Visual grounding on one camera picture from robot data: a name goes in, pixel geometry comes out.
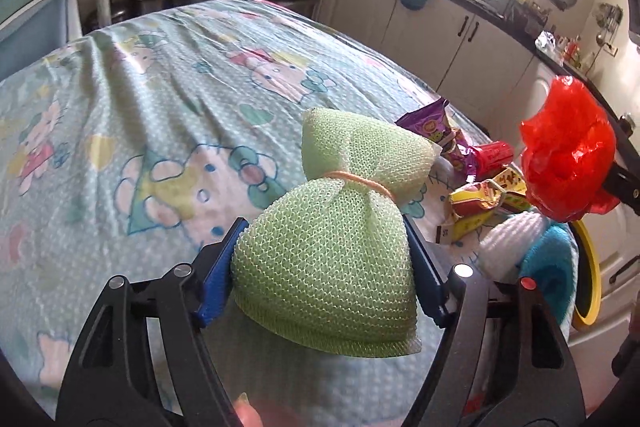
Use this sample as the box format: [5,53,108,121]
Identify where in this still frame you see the white mesh scrubber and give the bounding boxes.
[477,212,551,280]

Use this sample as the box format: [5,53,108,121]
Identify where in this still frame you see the yellow red snack wrapper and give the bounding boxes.
[437,167,535,244]

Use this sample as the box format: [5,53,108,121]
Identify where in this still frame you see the white plastic bag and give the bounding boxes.
[535,31,563,58]

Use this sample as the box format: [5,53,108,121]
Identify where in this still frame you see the yellow bin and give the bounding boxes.
[570,218,602,333]

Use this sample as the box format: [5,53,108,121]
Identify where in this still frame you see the purple snack wrapper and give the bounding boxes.
[395,97,478,180]

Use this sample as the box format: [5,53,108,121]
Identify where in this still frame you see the green mesh scrubber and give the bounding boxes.
[231,108,443,358]

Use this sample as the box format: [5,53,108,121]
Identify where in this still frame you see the hanging kitchen utensils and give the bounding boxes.
[592,2,625,45]

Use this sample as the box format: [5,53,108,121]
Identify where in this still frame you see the blue mesh scrubber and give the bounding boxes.
[517,224,576,324]

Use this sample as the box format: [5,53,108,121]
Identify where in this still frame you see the black kitchen countertop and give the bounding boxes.
[330,0,631,112]

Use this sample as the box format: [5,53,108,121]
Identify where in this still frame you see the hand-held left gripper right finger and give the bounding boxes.
[402,217,586,427]

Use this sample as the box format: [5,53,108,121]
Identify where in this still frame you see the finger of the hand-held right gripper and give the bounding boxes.
[597,161,640,208]
[617,112,640,165]

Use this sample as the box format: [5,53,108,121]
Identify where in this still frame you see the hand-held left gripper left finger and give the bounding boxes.
[59,217,251,427]

